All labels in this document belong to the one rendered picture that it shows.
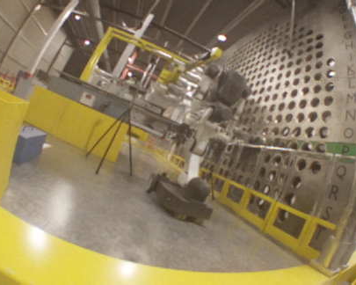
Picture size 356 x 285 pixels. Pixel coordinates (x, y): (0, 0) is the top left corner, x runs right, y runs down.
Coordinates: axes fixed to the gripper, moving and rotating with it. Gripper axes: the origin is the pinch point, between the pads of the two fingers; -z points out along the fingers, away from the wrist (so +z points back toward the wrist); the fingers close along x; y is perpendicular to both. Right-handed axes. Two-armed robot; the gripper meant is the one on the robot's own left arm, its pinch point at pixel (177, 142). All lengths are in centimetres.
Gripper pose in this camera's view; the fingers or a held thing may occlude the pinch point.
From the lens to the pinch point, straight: 167.8
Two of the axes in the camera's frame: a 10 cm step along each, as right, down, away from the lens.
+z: 4.3, -8.9, -1.3
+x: -2.2, -2.5, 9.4
